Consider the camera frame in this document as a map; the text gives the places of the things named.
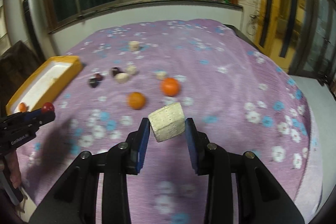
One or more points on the dark plum near foam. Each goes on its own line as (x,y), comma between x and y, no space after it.
(115,71)

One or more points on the silver tower air conditioner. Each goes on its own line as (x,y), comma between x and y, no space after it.
(33,16)

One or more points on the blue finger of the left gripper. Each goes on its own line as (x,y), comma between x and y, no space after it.
(30,115)

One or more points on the small orange in tray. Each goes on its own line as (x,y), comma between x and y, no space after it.
(22,107)

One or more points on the dark purple plum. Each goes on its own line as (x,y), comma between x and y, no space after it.
(93,82)

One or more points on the person's left hand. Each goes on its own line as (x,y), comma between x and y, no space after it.
(15,173)

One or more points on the yellow-rimmed white foam tray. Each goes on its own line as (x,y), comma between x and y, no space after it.
(46,83)

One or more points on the beige foam piece round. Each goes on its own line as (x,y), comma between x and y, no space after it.
(122,78)

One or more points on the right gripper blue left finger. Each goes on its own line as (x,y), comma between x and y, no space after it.
(142,139)

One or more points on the beige foam piece small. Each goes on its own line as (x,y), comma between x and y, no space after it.
(132,70)

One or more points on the small beige foam chunk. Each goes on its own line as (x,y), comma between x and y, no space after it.
(161,75)

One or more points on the large beige foam block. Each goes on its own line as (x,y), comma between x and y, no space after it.
(167,122)

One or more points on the dark coat on chair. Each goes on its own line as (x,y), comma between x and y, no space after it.
(17,64)

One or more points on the dark red ridged fruit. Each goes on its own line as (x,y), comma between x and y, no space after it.
(98,76)

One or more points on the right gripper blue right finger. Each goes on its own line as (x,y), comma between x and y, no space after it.
(191,135)

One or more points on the red cherry tomato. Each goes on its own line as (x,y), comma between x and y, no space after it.
(48,106)

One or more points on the dull orange fruit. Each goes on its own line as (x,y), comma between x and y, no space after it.
(136,100)

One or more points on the purple floral tablecloth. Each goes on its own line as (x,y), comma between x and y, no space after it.
(240,98)

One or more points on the bright orange fruit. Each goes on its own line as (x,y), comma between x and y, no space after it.
(170,87)

